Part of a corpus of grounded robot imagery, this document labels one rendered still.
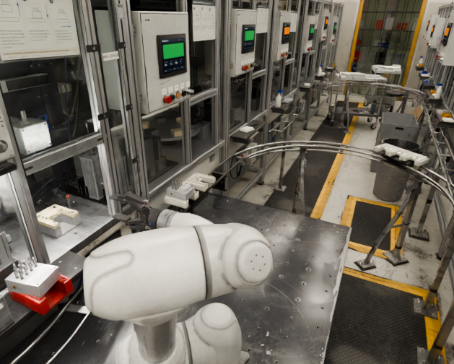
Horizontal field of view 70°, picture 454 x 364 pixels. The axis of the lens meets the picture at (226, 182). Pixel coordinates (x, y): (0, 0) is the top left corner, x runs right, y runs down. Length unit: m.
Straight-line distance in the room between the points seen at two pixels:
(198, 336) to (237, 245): 0.62
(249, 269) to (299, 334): 0.94
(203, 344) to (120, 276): 0.62
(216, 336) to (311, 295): 0.64
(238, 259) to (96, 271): 0.22
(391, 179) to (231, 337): 3.05
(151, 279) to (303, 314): 1.06
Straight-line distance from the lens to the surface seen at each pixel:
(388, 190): 3.94
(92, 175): 1.77
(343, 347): 2.33
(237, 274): 0.53
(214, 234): 0.56
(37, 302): 1.27
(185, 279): 0.54
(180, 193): 1.81
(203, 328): 1.10
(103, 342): 1.46
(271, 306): 1.52
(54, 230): 1.61
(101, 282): 0.55
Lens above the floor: 1.80
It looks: 27 degrees down
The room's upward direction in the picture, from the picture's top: 1 degrees clockwise
